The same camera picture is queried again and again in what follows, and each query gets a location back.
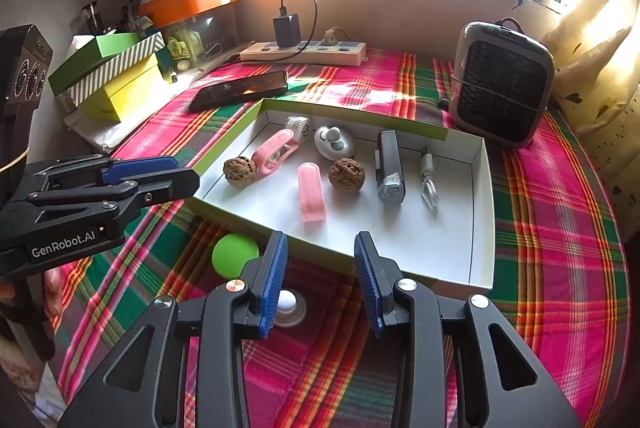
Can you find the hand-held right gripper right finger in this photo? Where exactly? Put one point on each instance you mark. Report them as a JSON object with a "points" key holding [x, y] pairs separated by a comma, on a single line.
{"points": [[367, 283]]}

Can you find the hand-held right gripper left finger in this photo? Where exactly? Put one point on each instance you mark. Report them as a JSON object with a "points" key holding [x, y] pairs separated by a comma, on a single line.
{"points": [[272, 278]]}

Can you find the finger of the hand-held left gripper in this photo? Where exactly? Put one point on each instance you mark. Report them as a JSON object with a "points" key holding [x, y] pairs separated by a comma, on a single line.
{"points": [[165, 188], [140, 168]]}

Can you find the white round button disc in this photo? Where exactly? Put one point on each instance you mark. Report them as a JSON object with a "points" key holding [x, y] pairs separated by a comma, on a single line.
{"points": [[291, 303]]}

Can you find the shallow white cardboard box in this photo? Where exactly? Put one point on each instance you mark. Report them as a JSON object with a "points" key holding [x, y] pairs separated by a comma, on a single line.
{"points": [[350, 228]]}

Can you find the brown walnut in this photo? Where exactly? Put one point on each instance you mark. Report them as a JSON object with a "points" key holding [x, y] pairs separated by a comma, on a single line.
{"points": [[346, 173], [240, 171]]}

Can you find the pink clip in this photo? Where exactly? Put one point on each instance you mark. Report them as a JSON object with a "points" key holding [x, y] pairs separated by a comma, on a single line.
{"points": [[272, 148]]}

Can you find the white round device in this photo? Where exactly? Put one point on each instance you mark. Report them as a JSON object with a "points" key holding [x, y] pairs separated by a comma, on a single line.
{"points": [[332, 146]]}

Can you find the person's left hand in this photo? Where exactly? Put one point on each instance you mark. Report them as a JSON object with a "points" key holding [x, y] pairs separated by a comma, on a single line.
{"points": [[6, 292]]}

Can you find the green round disc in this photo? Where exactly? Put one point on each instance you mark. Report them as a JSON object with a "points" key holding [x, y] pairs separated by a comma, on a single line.
{"points": [[232, 255]]}

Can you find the white plastic bag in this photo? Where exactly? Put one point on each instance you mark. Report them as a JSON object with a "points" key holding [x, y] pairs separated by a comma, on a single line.
{"points": [[100, 133]]}

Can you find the yellow box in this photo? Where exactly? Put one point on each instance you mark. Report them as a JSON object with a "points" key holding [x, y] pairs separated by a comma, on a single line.
{"points": [[125, 98]]}

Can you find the green striped box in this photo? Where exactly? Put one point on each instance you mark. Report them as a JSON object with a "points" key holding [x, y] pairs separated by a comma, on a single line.
{"points": [[85, 68]]}

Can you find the black grey bike light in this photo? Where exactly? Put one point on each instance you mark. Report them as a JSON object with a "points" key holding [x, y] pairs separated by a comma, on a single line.
{"points": [[390, 168]]}

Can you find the black smartphone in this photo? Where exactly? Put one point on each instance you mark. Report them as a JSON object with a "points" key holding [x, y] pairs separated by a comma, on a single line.
{"points": [[240, 89]]}

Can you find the white tissue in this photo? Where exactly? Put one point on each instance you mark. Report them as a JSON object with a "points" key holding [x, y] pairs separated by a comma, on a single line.
{"points": [[80, 43]]}

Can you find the small white cylinder adapter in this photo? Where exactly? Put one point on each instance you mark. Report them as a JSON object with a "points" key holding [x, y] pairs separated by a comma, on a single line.
{"points": [[299, 127]]}

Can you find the glass tank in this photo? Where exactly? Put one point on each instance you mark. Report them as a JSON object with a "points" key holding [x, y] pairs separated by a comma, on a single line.
{"points": [[215, 33]]}

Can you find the orange tray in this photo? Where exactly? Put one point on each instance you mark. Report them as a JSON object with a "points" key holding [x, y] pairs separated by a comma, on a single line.
{"points": [[195, 1]]}

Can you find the plaid cloth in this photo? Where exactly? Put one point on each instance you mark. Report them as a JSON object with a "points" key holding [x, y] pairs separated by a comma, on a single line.
{"points": [[550, 233]]}

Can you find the white plug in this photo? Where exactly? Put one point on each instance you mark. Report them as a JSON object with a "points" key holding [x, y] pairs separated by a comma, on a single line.
{"points": [[331, 37]]}

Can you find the white power strip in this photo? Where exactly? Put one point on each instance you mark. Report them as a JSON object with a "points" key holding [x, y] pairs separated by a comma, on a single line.
{"points": [[345, 53]]}

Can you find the grey portable fan heater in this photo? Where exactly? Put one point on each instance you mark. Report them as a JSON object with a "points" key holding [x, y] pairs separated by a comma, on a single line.
{"points": [[500, 88]]}

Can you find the cream heart print curtain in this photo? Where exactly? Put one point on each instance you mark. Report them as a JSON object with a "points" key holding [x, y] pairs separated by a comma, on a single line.
{"points": [[600, 73]]}

